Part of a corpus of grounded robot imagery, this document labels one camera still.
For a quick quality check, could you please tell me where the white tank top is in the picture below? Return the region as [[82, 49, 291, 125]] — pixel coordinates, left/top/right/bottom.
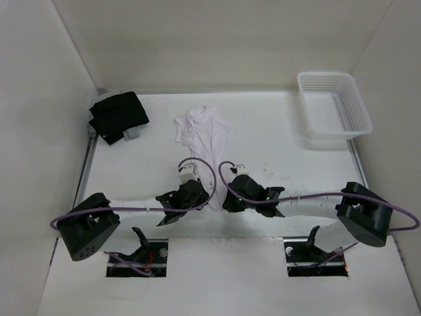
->
[[174, 106, 232, 211]]

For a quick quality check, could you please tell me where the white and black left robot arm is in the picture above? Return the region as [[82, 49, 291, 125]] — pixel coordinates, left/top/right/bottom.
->
[[51, 180, 212, 261]]

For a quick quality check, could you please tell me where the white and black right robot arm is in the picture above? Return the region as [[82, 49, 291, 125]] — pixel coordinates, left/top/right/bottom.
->
[[222, 174, 393, 261]]

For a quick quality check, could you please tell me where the folded black tank top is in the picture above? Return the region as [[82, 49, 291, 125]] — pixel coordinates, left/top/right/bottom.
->
[[87, 92, 151, 145]]

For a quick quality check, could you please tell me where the white plastic basket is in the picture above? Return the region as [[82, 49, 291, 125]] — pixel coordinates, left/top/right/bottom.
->
[[297, 72, 373, 142]]

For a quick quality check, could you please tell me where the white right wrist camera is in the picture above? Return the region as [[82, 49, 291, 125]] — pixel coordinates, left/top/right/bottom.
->
[[230, 165, 249, 176]]

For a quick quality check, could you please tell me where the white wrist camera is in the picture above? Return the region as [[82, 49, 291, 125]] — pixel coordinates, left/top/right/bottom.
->
[[178, 163, 198, 184], [230, 165, 249, 176]]

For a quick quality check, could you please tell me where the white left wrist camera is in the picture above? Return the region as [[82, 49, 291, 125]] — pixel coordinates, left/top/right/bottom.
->
[[178, 163, 198, 184]]

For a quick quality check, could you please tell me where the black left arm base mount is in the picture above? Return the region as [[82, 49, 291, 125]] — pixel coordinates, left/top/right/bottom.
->
[[106, 227, 169, 278]]

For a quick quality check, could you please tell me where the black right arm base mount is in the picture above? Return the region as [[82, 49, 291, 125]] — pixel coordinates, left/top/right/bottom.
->
[[284, 226, 348, 277]]

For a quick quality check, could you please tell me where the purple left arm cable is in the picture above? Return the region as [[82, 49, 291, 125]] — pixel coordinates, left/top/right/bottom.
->
[[49, 157, 217, 276]]

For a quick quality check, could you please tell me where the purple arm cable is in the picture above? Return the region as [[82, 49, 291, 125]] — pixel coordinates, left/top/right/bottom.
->
[[218, 161, 420, 267], [49, 157, 217, 276]]

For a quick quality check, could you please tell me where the aluminium left table rail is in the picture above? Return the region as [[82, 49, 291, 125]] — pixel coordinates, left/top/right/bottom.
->
[[74, 88, 109, 205]]

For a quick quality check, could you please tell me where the aluminium table rail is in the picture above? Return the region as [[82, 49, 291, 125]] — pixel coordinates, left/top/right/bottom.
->
[[347, 140, 369, 188], [74, 88, 109, 205]]

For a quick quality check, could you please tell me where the aluminium right table rail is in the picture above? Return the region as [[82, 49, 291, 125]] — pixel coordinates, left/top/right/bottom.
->
[[347, 140, 369, 188]]

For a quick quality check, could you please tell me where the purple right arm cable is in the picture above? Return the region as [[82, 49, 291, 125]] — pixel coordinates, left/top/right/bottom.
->
[[218, 161, 420, 267]]

